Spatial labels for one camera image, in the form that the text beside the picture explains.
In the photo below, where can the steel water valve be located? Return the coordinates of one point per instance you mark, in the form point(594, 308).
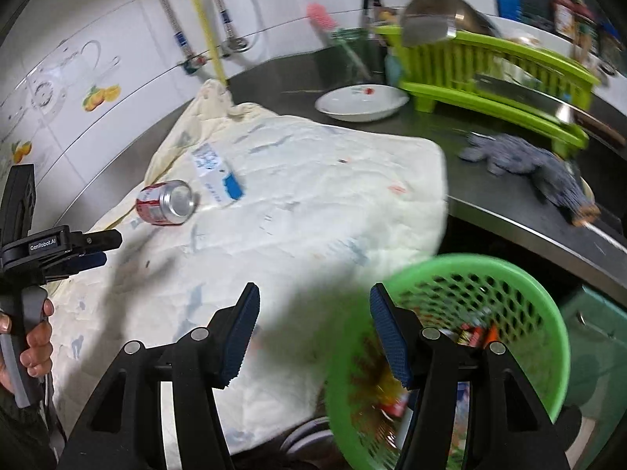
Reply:
point(228, 24)

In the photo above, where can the steel cleaver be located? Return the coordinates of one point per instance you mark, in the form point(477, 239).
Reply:
point(524, 95)

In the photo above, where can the cream quilted cloth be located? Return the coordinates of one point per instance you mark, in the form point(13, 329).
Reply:
point(318, 196)

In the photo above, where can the person's left hand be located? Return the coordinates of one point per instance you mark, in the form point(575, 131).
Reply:
point(40, 347)

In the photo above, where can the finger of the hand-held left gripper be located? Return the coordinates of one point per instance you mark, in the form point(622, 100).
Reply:
point(98, 241)
point(85, 262)

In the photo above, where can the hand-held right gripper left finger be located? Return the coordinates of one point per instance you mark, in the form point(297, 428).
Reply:
point(242, 333)

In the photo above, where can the white and blue milk carton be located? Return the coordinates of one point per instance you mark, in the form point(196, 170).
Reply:
point(215, 176)

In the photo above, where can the green plastic dish rack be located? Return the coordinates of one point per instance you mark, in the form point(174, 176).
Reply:
point(490, 103)

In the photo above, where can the red soda can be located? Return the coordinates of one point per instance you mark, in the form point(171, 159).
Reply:
point(156, 203)

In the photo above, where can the teal cabinet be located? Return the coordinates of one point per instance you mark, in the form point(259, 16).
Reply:
point(597, 333)

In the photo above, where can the grey rag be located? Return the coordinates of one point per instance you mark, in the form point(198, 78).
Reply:
point(529, 161)

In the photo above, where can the person's left forearm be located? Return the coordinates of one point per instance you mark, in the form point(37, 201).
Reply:
point(24, 435)

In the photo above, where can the white shallow plate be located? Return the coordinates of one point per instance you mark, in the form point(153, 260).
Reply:
point(357, 105)

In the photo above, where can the teal plastic bottle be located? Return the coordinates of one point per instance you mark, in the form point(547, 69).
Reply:
point(393, 68)

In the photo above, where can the green plastic basket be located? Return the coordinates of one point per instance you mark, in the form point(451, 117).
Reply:
point(529, 293)

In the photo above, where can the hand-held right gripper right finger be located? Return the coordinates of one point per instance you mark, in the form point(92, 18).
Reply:
point(392, 338)

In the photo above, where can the pink brush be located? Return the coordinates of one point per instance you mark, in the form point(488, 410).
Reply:
point(321, 17)

